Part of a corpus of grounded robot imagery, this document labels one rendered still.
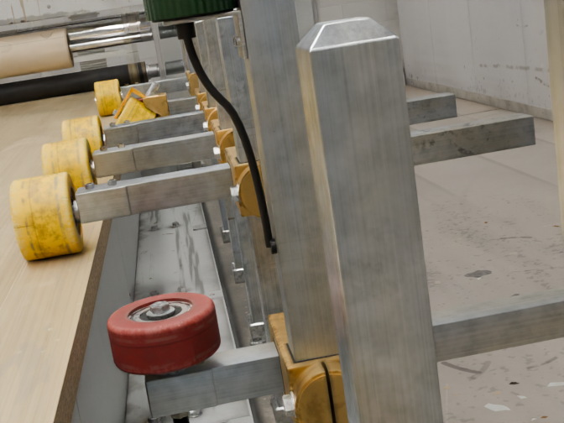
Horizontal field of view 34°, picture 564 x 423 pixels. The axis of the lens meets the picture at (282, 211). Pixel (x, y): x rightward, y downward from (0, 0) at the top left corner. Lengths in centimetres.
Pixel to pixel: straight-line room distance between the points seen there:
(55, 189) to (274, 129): 34
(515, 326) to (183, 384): 25
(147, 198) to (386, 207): 56
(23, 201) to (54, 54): 205
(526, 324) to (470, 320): 5
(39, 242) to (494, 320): 43
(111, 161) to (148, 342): 52
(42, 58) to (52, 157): 180
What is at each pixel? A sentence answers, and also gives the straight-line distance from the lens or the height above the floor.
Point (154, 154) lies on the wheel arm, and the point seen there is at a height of 95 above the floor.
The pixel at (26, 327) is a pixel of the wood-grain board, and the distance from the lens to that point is 73.
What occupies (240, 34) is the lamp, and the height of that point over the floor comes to 110.
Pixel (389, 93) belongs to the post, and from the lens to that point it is 35.
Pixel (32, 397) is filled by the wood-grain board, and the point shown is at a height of 90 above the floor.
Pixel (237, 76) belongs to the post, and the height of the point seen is 105.
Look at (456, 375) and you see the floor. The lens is 268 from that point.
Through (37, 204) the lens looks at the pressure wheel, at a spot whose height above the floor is 96.
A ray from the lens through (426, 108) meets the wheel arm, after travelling 119.
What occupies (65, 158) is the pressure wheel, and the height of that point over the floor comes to 96.
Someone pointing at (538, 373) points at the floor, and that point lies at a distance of 267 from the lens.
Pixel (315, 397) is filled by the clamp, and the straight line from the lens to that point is 63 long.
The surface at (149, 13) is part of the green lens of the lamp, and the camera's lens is 60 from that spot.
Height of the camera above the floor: 112
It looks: 13 degrees down
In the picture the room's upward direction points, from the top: 9 degrees counter-clockwise
